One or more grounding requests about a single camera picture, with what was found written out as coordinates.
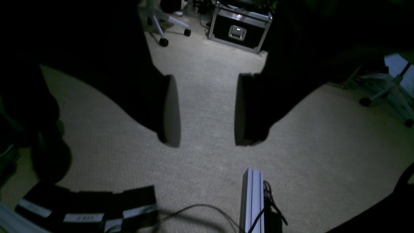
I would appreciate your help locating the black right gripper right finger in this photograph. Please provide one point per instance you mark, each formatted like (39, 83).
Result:
(312, 42)

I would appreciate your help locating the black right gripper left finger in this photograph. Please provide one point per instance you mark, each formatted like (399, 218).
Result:
(100, 42)

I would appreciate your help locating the white office chair base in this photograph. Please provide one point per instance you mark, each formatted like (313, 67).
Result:
(154, 20)

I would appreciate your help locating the black flight case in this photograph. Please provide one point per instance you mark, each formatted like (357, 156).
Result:
(239, 28)

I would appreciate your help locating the aluminium extrusion bar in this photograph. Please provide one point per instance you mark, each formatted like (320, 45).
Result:
(252, 202)

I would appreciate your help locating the black labelled boxes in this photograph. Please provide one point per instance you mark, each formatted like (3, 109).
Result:
(60, 210)

